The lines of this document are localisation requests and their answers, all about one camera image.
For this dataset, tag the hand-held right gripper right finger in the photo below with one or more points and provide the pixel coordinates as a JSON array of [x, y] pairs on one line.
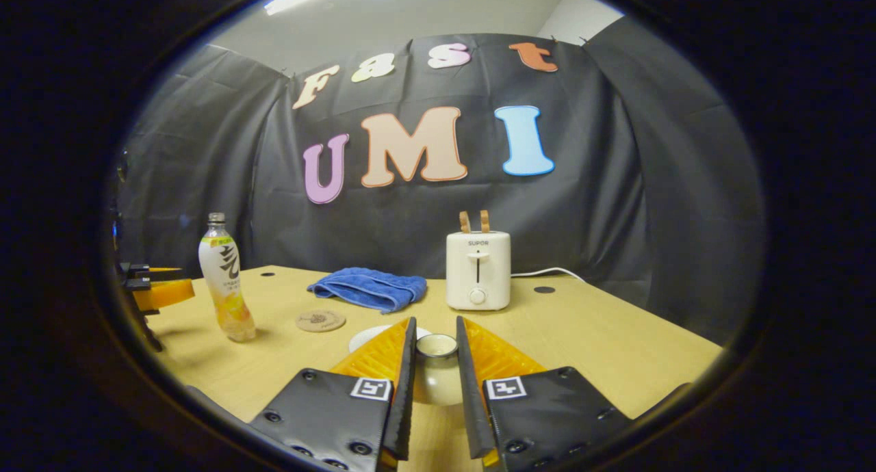
[[469, 403]]

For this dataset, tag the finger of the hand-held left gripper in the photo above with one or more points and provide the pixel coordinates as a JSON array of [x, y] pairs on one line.
[[168, 294], [168, 270]]

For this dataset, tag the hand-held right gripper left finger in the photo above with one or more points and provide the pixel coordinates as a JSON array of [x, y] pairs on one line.
[[404, 403]]

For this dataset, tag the cream teacup lid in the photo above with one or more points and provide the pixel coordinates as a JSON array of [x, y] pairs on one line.
[[436, 379]]

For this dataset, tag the clear labelled water bottle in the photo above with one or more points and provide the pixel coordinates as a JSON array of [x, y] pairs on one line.
[[226, 287]]

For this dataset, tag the cream ceramic teacup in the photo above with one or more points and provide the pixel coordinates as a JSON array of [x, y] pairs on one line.
[[369, 334]]

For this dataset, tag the round cork coaster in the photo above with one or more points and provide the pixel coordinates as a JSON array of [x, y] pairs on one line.
[[320, 320]]

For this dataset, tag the blue folded towel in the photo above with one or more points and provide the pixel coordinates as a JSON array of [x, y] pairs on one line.
[[369, 289]]

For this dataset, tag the white toaster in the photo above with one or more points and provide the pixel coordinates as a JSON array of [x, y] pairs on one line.
[[478, 270]]

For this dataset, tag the brown toast slice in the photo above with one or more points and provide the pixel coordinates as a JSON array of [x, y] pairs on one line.
[[484, 221], [465, 222]]

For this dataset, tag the black backdrop cloth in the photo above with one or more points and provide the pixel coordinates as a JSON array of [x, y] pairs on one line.
[[616, 185]]

